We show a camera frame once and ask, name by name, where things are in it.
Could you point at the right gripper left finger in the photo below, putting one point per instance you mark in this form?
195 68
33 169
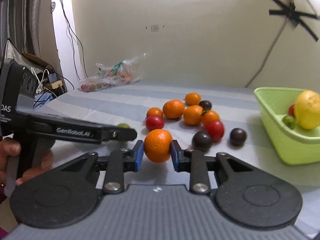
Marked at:
69 193

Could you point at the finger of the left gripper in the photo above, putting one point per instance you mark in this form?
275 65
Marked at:
118 134

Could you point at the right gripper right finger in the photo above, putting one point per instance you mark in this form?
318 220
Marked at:
243 193

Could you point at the large orange mandarin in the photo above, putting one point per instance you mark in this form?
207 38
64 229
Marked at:
157 145

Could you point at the small orange tomato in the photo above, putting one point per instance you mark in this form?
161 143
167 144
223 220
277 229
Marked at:
192 99
154 111

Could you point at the red tomato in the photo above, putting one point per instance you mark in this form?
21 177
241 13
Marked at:
154 122
291 110
216 130

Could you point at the large yellow citrus fruit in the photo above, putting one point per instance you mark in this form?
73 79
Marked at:
307 109

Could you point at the person left hand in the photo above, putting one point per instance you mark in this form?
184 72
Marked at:
11 148

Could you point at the dark purple tomato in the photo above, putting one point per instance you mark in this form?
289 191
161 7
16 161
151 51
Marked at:
237 137
206 105
202 141

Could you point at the plastic bag of fruit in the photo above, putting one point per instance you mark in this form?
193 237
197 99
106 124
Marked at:
123 73

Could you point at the green plastic basin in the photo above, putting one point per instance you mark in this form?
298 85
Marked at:
296 146

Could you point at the black tape cross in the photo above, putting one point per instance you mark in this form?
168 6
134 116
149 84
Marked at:
290 12

